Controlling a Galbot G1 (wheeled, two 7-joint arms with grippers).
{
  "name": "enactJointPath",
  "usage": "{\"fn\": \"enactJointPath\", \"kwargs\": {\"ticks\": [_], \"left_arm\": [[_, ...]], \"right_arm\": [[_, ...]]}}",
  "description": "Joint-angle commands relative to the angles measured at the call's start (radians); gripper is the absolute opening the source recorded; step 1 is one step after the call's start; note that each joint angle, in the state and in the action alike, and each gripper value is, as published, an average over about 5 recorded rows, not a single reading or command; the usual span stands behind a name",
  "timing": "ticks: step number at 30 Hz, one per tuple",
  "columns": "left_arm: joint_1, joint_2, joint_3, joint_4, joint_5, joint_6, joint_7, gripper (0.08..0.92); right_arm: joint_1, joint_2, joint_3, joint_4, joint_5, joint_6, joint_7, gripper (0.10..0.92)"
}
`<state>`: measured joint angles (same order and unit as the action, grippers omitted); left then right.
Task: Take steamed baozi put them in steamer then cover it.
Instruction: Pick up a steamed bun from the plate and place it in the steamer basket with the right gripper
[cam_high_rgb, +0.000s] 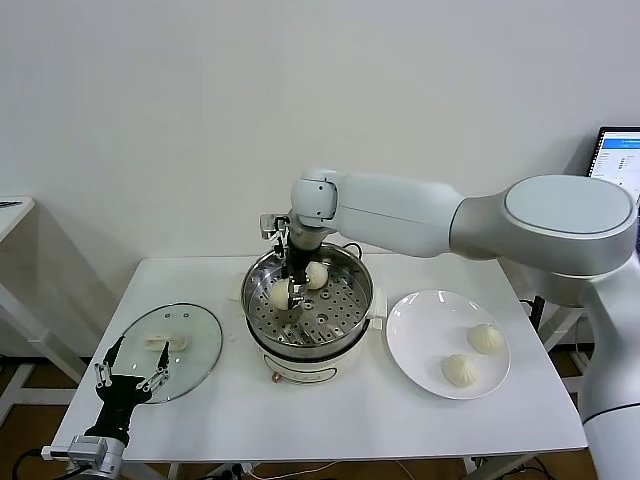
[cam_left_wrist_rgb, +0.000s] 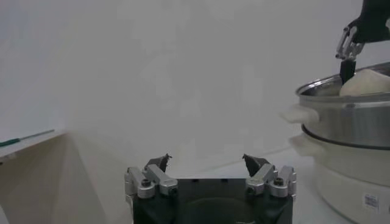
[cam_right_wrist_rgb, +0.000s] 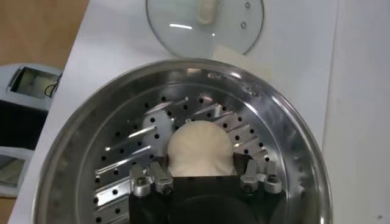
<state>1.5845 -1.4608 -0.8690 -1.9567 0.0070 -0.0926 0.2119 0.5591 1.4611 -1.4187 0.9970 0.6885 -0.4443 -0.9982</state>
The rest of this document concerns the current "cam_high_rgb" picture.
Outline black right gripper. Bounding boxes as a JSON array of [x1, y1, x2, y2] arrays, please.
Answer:
[[279, 245, 310, 309]]

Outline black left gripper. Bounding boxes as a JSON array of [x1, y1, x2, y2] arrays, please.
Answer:
[[84, 337, 171, 441]]

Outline white steamed baozi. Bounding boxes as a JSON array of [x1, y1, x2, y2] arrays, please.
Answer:
[[271, 279, 292, 312], [304, 262, 330, 290], [439, 352, 476, 387], [467, 322, 504, 355]]

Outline glass lid with white handle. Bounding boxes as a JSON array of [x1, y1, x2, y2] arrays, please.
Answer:
[[112, 301, 224, 404]]

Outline stainless steel steamer basket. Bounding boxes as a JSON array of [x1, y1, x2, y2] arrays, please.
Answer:
[[234, 239, 389, 359]]

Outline white electric cooker base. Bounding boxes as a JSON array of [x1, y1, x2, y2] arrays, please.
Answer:
[[227, 297, 389, 386]]

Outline white round plate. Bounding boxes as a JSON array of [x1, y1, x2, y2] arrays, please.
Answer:
[[384, 289, 512, 401]]

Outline white power strip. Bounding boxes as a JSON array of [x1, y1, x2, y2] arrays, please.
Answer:
[[212, 462, 256, 479]]

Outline white side table with tool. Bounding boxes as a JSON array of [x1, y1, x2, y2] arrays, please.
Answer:
[[0, 196, 91, 431]]

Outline white side table with laptop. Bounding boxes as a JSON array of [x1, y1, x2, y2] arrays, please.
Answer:
[[542, 294, 601, 421]]

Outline grey open laptop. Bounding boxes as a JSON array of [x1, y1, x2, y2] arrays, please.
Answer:
[[584, 124, 640, 194]]

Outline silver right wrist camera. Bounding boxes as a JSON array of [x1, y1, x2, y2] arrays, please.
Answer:
[[258, 213, 291, 241]]

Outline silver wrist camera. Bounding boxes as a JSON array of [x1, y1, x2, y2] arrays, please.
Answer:
[[258, 213, 291, 241], [42, 434, 109, 464]]

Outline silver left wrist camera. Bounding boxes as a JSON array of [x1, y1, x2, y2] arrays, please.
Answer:
[[42, 434, 109, 464]]

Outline black laptop power cable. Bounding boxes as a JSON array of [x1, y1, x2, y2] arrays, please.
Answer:
[[519, 294, 546, 332]]

